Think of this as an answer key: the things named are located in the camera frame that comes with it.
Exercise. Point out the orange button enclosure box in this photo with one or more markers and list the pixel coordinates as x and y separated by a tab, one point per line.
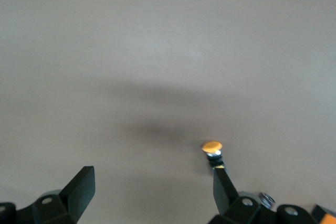
329	220

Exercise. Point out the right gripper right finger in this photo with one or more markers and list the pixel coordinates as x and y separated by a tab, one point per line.
223	192

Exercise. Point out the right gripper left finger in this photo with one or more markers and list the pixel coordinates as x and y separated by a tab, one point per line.
76	190

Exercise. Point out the yellow mushroom push button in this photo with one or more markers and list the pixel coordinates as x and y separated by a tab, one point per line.
211	145

